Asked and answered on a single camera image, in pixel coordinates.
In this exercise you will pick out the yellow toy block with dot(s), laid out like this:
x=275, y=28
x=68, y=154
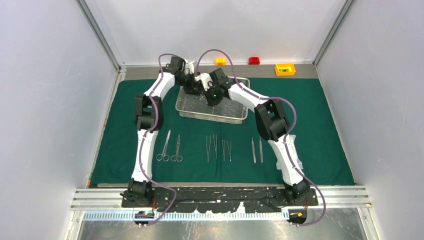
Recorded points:
x=284, y=69

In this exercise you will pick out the surgical scissors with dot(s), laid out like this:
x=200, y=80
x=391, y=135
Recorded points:
x=163, y=156

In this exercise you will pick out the long steel forceps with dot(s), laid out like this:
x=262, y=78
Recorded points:
x=208, y=147

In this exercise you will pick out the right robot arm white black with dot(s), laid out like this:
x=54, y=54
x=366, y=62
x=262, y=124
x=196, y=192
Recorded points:
x=272, y=124

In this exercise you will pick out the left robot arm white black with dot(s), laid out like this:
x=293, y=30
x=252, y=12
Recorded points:
x=149, y=119

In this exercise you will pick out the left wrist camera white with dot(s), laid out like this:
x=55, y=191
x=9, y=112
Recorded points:
x=190, y=67

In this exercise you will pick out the steel scalpel handle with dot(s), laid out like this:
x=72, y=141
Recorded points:
x=261, y=150
x=253, y=150

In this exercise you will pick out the green surgical cloth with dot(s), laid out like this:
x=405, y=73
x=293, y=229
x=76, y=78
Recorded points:
x=317, y=142

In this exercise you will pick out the red toy brick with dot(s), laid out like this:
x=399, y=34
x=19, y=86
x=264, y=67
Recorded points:
x=254, y=60

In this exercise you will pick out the metal mesh tray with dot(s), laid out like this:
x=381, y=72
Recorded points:
x=227, y=111

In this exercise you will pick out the steel scissors blade pair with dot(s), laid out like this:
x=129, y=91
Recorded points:
x=177, y=157

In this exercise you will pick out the white paper packet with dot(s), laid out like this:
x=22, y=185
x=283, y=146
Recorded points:
x=292, y=150

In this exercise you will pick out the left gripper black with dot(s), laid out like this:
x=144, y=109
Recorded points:
x=195, y=88

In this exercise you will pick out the aluminium frame rail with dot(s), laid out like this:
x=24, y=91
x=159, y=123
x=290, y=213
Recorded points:
x=343, y=196

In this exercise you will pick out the orange toy brick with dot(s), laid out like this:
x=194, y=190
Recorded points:
x=220, y=61

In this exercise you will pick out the steel spatula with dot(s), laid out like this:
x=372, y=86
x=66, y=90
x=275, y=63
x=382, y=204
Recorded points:
x=215, y=141

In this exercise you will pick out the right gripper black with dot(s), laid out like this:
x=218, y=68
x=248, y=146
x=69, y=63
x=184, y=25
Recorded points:
x=210, y=101

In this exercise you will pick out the thin steel tweezers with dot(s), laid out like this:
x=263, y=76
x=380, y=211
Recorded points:
x=229, y=147

